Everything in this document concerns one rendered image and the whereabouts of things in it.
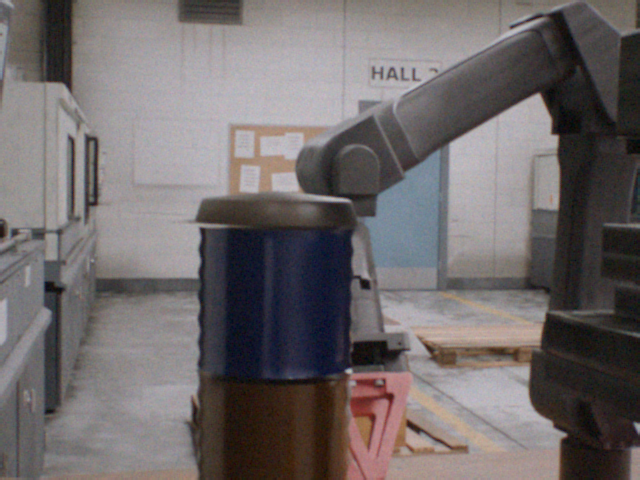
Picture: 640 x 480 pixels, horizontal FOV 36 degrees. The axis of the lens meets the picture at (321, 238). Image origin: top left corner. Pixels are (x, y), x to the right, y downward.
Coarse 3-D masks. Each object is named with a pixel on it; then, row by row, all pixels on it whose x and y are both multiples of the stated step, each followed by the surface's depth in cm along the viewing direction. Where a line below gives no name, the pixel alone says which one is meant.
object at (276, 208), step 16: (256, 192) 24; (272, 192) 24; (288, 192) 24; (208, 208) 23; (224, 208) 23; (240, 208) 22; (256, 208) 22; (272, 208) 22; (288, 208) 22; (304, 208) 22; (320, 208) 23; (336, 208) 23; (352, 208) 24; (224, 224) 22; (240, 224) 22; (256, 224) 22; (272, 224) 22; (288, 224) 22; (304, 224) 22; (320, 224) 22; (336, 224) 23; (352, 224) 23
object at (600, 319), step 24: (624, 240) 48; (600, 264) 50; (624, 264) 48; (624, 288) 46; (552, 312) 47; (576, 312) 47; (600, 312) 48; (624, 312) 46; (552, 336) 47; (576, 336) 45; (600, 336) 43; (624, 336) 41; (552, 360) 47; (576, 360) 45; (600, 360) 43; (624, 360) 41; (552, 384) 47; (576, 384) 45; (600, 384) 43; (624, 384) 41; (624, 408) 41
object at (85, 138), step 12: (84, 132) 685; (84, 144) 684; (96, 144) 762; (84, 156) 684; (96, 156) 762; (84, 168) 685; (96, 168) 763; (84, 180) 685; (96, 180) 763; (84, 192) 686; (96, 192) 764; (84, 204) 686; (96, 204) 761; (84, 216) 687; (84, 228) 701
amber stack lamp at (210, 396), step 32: (224, 384) 23; (256, 384) 22; (288, 384) 23; (320, 384) 23; (224, 416) 23; (256, 416) 22; (288, 416) 22; (320, 416) 23; (224, 448) 23; (256, 448) 23; (288, 448) 23; (320, 448) 23
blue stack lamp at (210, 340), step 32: (224, 256) 23; (256, 256) 22; (288, 256) 22; (320, 256) 23; (352, 256) 24; (224, 288) 23; (256, 288) 22; (288, 288) 22; (320, 288) 23; (224, 320) 23; (256, 320) 22; (288, 320) 22; (320, 320) 23; (352, 320) 24; (224, 352) 23; (256, 352) 22; (288, 352) 22; (320, 352) 23
